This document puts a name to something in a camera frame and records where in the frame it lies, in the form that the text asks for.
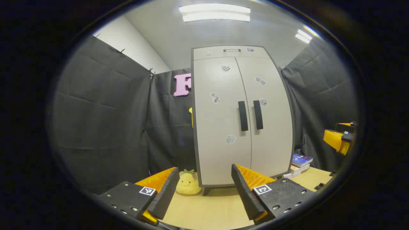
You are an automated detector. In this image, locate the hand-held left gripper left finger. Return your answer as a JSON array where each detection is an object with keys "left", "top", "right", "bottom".
[{"left": 96, "top": 167, "right": 180, "bottom": 224}]

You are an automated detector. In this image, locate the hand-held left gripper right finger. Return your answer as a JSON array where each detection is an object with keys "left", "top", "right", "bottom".
[{"left": 231, "top": 164, "right": 317, "bottom": 225}]

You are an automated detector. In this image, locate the grey cabinet door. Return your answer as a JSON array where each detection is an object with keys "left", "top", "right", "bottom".
[
  {"left": 193, "top": 57, "right": 253, "bottom": 186},
  {"left": 235, "top": 56, "right": 294, "bottom": 178}
]

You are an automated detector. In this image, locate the grey double-door shoe cabinet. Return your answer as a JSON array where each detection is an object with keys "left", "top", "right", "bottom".
[{"left": 191, "top": 45, "right": 295, "bottom": 196}]

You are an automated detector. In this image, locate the yellow pineapple plush toy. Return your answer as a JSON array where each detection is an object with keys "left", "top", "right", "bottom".
[{"left": 175, "top": 169, "right": 202, "bottom": 195}]

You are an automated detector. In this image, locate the blue book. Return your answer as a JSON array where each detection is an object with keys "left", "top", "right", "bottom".
[{"left": 291, "top": 153, "right": 313, "bottom": 168}]

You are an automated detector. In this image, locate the tan book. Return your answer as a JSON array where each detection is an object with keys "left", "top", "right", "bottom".
[{"left": 289, "top": 164, "right": 311, "bottom": 174}]

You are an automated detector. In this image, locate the black backdrop cloth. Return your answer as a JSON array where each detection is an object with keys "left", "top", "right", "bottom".
[{"left": 53, "top": 35, "right": 357, "bottom": 195}]

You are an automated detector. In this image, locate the small ceiling light panel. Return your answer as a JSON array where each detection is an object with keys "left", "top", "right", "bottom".
[{"left": 295, "top": 29, "right": 313, "bottom": 43}]

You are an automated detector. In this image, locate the large ceiling light panel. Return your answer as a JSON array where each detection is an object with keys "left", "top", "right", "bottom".
[{"left": 179, "top": 3, "right": 251, "bottom": 23}]

